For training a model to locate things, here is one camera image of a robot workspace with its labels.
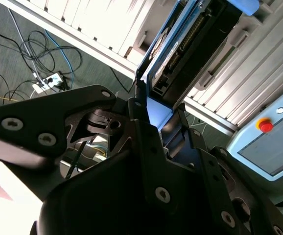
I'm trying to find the hard disk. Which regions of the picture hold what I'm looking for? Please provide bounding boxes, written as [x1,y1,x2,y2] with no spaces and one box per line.
[134,0,259,132]

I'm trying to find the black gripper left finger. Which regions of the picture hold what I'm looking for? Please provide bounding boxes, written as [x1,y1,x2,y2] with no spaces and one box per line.
[0,84,179,206]

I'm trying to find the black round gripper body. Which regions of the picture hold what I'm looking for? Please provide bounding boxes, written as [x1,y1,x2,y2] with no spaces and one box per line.
[30,149,220,235]

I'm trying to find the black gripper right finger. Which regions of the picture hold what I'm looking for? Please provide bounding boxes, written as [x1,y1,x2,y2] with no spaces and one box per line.
[173,107,283,235]

